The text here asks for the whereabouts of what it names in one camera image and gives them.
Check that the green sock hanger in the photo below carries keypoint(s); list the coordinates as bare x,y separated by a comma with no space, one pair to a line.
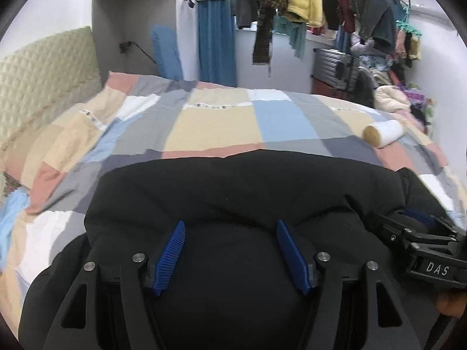
406,27

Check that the brown plaid scarf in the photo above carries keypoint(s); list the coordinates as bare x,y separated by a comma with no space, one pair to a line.
267,11

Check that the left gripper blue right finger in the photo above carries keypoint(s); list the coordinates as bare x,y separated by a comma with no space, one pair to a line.
312,269

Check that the yellow fleece jacket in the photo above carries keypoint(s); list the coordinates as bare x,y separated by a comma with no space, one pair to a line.
305,11

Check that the silver ribbed suitcase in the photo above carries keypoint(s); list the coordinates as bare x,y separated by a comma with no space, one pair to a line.
334,73

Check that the grey wall cabinet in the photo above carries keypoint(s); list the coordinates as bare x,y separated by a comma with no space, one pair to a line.
122,34

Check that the large black coat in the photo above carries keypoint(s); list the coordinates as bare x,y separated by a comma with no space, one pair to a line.
231,287

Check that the denim hanging jacket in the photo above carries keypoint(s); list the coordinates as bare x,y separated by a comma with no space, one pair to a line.
376,21

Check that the patchwork pastel bed quilt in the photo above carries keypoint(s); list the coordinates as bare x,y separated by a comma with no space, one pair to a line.
136,118

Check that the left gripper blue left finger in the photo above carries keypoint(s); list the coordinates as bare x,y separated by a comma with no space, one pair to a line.
75,324

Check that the blue curtain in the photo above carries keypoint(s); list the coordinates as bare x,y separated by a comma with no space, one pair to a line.
216,38

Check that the teal hanging cloth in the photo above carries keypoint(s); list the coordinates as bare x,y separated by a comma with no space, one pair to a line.
295,31

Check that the white and tan roll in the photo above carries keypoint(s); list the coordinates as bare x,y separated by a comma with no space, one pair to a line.
382,134

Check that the cream quilted headboard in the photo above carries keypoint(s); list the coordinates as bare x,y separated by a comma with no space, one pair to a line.
43,79

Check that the cream fluffy blanket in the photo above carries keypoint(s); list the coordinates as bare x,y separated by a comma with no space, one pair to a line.
390,99

